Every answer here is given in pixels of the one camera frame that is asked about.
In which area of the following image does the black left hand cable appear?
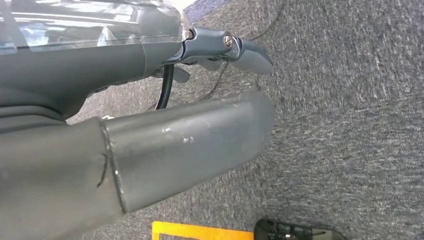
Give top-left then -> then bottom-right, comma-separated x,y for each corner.
154,64 -> 175,111

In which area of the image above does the yellow floor tape square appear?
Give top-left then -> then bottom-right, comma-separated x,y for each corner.
151,221 -> 255,240

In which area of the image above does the black robot foot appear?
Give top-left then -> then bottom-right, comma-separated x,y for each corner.
254,218 -> 348,240

